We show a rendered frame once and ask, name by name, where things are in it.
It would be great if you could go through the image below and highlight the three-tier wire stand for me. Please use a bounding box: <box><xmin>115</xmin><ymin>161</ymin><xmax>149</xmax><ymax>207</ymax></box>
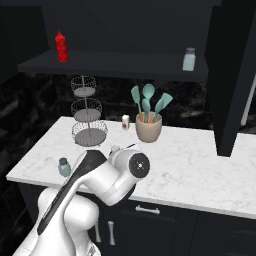
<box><xmin>69</xmin><ymin>75</ymin><xmax>109</xmax><ymax>148</ymax></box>

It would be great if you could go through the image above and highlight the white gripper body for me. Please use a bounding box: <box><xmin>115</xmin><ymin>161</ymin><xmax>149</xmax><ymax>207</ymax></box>
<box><xmin>110</xmin><ymin>144</ymin><xmax>122</xmax><ymax>155</ymax></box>

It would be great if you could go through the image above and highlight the black drawer front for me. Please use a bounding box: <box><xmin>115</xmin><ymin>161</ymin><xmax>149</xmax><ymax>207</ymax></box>
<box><xmin>195</xmin><ymin>211</ymin><xmax>256</xmax><ymax>238</ymax></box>
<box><xmin>119</xmin><ymin>199</ymin><xmax>180</xmax><ymax>224</ymax></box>

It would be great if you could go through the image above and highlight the clear shaker with grey cap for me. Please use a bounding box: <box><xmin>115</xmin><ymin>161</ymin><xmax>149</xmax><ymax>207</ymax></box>
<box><xmin>182</xmin><ymin>47</ymin><xmax>197</xmax><ymax>72</ymax></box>

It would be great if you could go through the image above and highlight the white condiment bottle red label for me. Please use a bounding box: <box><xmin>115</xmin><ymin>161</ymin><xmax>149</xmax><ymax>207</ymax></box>
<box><xmin>121</xmin><ymin>114</ymin><xmax>131</xmax><ymax>132</ymax></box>

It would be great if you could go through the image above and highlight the black open wall cabinet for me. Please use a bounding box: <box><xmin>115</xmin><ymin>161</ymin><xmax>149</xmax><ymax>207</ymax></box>
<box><xmin>17</xmin><ymin>0</ymin><xmax>223</xmax><ymax>82</ymax></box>

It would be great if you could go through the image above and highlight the teal spatula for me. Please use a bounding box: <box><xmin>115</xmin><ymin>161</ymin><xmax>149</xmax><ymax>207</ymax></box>
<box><xmin>130</xmin><ymin>85</ymin><xmax>143</xmax><ymax>123</ymax></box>
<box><xmin>152</xmin><ymin>92</ymin><xmax>175</xmax><ymax>123</ymax></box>

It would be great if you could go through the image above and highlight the large teal spoon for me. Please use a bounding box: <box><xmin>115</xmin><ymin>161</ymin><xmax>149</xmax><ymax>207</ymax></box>
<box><xmin>141</xmin><ymin>83</ymin><xmax>156</xmax><ymax>102</ymax></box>

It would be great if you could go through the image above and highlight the small teal spoon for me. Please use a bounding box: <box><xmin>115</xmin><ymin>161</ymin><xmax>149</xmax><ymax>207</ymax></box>
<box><xmin>141</xmin><ymin>98</ymin><xmax>152</xmax><ymax>123</ymax></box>

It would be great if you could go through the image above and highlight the silver drawer handle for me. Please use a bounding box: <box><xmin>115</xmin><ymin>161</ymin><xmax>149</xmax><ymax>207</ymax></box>
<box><xmin>134</xmin><ymin>205</ymin><xmax>161</xmax><ymax>216</ymax></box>

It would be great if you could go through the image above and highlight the silver cupboard door handle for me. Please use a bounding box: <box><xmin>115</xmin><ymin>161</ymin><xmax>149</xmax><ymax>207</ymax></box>
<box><xmin>94</xmin><ymin>220</ymin><xmax>102</xmax><ymax>244</ymax></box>
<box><xmin>106</xmin><ymin>220</ymin><xmax>117</xmax><ymax>247</ymax></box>

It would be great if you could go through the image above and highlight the black cabinet door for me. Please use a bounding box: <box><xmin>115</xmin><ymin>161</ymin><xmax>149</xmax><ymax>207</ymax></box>
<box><xmin>204</xmin><ymin>0</ymin><xmax>256</xmax><ymax>158</ymax></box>
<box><xmin>0</xmin><ymin>4</ymin><xmax>50</xmax><ymax>85</ymax></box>

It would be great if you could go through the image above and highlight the silver cabinet door handle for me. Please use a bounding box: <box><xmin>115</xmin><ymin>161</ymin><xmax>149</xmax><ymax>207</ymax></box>
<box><xmin>240</xmin><ymin>74</ymin><xmax>256</xmax><ymax>127</ymax></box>

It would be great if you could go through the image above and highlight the beige utensil pot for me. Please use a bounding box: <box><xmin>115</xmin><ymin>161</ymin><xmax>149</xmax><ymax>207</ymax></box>
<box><xmin>134</xmin><ymin>111</ymin><xmax>164</xmax><ymax>144</ymax></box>

